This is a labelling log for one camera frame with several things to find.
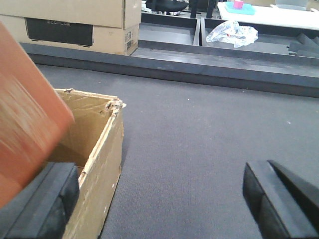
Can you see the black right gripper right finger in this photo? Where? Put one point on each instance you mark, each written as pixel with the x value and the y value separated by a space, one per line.
pixel 283 205

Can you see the pink cup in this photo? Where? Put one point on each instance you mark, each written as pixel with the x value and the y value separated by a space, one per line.
pixel 238 4

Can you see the plain torn cardboard box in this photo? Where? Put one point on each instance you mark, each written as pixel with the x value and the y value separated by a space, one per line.
pixel 94 144

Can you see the crumpled clear plastic bag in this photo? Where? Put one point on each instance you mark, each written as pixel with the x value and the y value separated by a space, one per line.
pixel 232 32

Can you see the cyan tray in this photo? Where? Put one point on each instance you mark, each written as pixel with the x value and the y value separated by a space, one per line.
pixel 247 9

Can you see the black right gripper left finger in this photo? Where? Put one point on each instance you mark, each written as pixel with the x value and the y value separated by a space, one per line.
pixel 43 209

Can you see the white table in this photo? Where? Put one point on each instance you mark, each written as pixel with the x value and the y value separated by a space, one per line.
pixel 274 16

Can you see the orange printed cardboard box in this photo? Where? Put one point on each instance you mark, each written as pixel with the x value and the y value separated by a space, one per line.
pixel 33 118

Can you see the large EcoFlow cardboard box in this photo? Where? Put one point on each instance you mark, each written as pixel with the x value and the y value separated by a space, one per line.
pixel 106 26

